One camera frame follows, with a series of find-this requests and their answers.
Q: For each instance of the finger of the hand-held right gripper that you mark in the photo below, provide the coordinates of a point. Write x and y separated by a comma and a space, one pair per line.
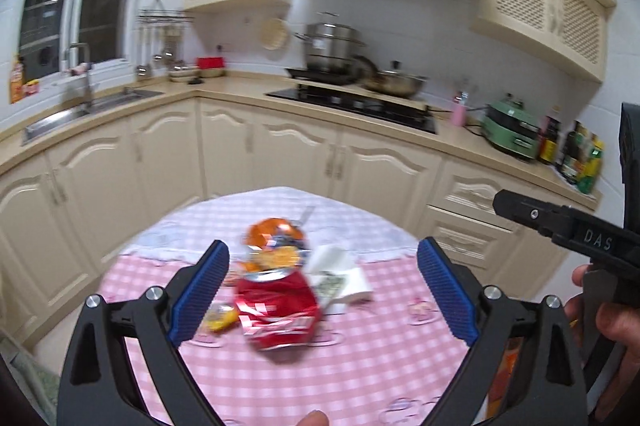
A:
525, 211

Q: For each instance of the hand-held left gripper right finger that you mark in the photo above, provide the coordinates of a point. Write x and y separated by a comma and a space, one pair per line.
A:
450, 291

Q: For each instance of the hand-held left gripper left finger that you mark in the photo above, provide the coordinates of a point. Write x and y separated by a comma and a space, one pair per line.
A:
200, 291

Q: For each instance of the crushed red soda can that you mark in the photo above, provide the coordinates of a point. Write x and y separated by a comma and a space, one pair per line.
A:
275, 306

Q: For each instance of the crushed orange soda can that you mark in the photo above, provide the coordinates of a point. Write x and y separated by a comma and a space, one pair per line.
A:
272, 231

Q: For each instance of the red checked food wrapper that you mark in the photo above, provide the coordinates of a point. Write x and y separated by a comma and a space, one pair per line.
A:
332, 287

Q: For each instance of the person's right hand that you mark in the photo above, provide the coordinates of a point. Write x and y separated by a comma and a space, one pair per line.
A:
622, 326

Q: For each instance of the person's left hand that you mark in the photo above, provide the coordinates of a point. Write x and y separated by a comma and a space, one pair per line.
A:
311, 420

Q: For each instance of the small yellow wrapper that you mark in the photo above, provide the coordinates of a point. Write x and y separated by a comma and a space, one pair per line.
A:
222, 316

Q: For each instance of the dark sauce bottle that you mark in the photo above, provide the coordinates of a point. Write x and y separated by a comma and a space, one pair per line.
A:
570, 153
549, 141

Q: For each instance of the green electric cooker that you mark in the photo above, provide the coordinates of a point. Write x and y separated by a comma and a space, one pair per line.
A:
510, 131

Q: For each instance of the orange packet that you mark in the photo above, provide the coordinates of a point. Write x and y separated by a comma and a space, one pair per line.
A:
505, 371

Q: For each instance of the pink checked tablecloth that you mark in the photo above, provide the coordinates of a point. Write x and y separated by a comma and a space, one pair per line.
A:
375, 356

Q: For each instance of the white fringed cloth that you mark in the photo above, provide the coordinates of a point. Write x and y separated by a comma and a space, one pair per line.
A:
280, 206

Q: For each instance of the pink utensil cup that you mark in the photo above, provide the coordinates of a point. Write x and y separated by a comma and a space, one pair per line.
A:
460, 113

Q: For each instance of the crumpled white paper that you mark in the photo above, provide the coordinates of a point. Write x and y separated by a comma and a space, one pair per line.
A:
332, 258

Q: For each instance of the cream lower cabinets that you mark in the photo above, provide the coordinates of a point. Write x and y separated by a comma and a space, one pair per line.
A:
150, 156

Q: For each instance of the steel wok with lid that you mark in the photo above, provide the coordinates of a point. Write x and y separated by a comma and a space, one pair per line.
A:
395, 83

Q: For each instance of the black gas hob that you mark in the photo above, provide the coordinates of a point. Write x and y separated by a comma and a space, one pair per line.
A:
360, 106

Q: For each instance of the green patterned mat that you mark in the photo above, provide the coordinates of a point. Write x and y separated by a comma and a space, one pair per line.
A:
25, 381

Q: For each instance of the stacked bowls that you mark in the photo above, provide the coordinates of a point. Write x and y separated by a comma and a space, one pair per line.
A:
182, 73

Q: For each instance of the steel kitchen sink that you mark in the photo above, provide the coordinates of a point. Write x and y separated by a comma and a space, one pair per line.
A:
65, 116

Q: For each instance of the red lidded container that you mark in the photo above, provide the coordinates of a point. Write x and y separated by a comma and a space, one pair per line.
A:
211, 63

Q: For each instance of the hanging metal ladle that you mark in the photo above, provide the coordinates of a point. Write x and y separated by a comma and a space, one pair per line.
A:
170, 51
159, 56

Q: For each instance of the metal sink faucet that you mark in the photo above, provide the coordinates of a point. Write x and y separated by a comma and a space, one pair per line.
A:
85, 81

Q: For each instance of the pink rag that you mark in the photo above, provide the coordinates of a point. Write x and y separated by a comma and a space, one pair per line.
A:
80, 69

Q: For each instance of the steel steamer pot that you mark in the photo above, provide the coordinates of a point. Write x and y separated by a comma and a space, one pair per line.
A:
330, 46

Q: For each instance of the small red yellow pack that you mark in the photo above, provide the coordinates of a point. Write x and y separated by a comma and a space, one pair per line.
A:
31, 87

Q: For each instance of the round bamboo tray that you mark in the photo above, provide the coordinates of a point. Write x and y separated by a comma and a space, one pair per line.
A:
275, 33

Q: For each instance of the tall orange box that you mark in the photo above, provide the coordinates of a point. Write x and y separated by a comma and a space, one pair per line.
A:
17, 81

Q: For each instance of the wall utensil rack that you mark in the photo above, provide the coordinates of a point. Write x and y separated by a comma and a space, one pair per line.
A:
165, 17

